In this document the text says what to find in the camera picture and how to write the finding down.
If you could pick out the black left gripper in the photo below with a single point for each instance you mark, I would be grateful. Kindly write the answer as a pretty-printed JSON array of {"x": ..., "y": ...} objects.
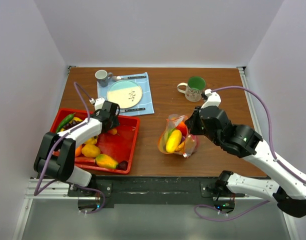
[{"x": 115, "y": 122}]

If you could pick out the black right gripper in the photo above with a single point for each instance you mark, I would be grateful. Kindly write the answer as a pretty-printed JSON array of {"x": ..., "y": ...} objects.
[{"x": 191, "y": 122}]

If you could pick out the red apple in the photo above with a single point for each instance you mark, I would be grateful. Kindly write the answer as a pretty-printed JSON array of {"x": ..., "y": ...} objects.
[{"x": 182, "y": 128}]

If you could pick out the clear zip top bag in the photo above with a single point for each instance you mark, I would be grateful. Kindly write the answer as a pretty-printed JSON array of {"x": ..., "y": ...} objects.
[{"x": 191, "y": 141}]

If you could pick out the yellow mango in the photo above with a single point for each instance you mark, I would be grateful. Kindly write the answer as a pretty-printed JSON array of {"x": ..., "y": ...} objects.
[{"x": 173, "y": 141}]

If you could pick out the green starfruit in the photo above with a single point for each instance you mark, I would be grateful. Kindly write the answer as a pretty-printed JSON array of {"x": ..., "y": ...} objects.
[{"x": 168, "y": 133}]

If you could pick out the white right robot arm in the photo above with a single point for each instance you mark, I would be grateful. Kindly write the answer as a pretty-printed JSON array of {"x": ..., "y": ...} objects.
[{"x": 284, "y": 186}]

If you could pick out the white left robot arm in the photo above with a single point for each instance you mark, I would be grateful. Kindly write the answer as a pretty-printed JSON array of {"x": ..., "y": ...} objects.
[{"x": 56, "y": 155}]

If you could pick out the cream and blue plate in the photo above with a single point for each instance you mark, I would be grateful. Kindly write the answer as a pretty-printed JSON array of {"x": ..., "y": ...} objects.
[{"x": 125, "y": 93}]

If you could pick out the yellow bell pepper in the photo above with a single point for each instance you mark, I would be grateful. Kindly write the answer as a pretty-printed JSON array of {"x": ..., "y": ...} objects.
[{"x": 92, "y": 141}]

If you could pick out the red plastic tray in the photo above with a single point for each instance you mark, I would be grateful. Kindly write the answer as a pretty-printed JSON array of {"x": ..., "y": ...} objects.
[{"x": 119, "y": 146}]

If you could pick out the dark purple grape bunch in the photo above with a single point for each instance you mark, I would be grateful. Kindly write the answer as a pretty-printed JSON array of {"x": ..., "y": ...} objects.
[{"x": 70, "y": 125}]

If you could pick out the small grey mug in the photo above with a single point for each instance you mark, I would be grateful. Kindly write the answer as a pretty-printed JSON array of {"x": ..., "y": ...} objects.
[{"x": 103, "y": 77}]

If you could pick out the green floral mug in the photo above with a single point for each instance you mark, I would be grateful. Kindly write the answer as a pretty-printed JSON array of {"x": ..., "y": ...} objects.
[{"x": 193, "y": 89}]

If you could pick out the green chili pepper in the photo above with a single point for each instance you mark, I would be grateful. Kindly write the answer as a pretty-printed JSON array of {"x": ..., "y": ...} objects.
[{"x": 65, "y": 121}]

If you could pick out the yellow lemon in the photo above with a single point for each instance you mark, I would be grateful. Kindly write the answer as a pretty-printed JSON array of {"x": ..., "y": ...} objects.
[{"x": 90, "y": 151}]

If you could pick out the yellow orange papaya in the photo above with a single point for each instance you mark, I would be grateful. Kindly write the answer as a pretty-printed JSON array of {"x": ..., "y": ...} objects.
[{"x": 105, "y": 161}]

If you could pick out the orange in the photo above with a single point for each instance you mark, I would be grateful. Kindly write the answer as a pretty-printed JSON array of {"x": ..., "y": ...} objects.
[{"x": 78, "y": 151}]

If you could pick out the dark red fig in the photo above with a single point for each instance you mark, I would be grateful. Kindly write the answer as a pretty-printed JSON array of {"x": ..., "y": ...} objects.
[{"x": 123, "y": 166}]

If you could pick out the red chili pepper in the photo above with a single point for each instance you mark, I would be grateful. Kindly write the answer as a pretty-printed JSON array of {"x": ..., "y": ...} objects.
[{"x": 85, "y": 161}]

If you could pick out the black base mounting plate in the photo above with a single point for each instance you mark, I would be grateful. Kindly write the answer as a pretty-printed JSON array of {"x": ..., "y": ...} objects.
[{"x": 157, "y": 190}]

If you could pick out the metal fork black handle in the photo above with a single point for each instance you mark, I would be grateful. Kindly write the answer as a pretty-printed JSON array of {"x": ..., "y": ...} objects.
[{"x": 132, "y": 110}]

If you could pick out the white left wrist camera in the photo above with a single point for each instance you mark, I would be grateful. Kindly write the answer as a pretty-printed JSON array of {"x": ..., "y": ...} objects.
[{"x": 97, "y": 103}]

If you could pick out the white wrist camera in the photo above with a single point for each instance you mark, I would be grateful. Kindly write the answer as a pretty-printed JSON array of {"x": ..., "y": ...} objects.
[
  {"x": 97, "y": 103},
  {"x": 211, "y": 98}
]

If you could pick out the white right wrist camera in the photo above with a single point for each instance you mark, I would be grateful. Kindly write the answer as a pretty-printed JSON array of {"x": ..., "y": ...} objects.
[{"x": 211, "y": 98}]

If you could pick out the metal spoon black handle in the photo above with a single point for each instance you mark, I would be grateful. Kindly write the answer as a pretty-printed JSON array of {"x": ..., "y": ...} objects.
[{"x": 119, "y": 78}]

